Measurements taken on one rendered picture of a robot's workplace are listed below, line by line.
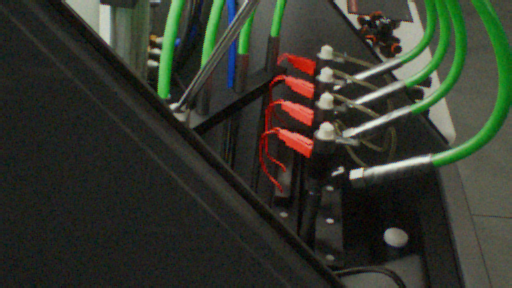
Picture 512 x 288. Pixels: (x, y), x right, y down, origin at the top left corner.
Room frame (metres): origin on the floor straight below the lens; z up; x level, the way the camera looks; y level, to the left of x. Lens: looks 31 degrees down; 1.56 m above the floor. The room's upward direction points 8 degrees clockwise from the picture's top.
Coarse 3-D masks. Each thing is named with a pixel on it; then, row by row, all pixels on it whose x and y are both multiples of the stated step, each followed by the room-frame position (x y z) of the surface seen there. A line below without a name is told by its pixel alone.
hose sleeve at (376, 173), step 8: (400, 160) 0.64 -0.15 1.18; (408, 160) 0.64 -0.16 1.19; (416, 160) 0.63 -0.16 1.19; (424, 160) 0.63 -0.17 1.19; (432, 160) 0.62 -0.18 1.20; (368, 168) 0.65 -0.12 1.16; (376, 168) 0.65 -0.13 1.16; (384, 168) 0.64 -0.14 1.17; (392, 168) 0.64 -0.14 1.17; (400, 168) 0.63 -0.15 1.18; (408, 168) 0.63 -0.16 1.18; (416, 168) 0.63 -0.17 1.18; (424, 168) 0.62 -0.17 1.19; (432, 168) 0.62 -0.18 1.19; (368, 176) 0.64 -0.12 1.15; (376, 176) 0.64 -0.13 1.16; (384, 176) 0.64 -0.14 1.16; (392, 176) 0.63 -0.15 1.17; (400, 176) 0.63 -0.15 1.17
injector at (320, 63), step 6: (318, 54) 0.99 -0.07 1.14; (318, 60) 0.98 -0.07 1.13; (324, 60) 0.98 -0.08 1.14; (330, 60) 0.98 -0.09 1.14; (318, 66) 0.98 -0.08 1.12; (324, 66) 0.98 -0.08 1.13; (330, 66) 0.98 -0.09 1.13; (318, 72) 0.98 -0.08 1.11; (312, 78) 0.99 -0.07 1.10; (336, 90) 0.99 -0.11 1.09; (342, 90) 0.99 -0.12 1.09; (306, 132) 0.99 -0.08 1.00
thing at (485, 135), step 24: (480, 0) 0.62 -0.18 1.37; (168, 24) 0.75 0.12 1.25; (168, 48) 0.75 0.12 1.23; (504, 48) 0.61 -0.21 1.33; (168, 72) 0.75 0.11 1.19; (504, 72) 0.61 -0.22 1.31; (168, 96) 0.75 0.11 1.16; (504, 96) 0.60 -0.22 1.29; (504, 120) 0.60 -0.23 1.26; (480, 144) 0.61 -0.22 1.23
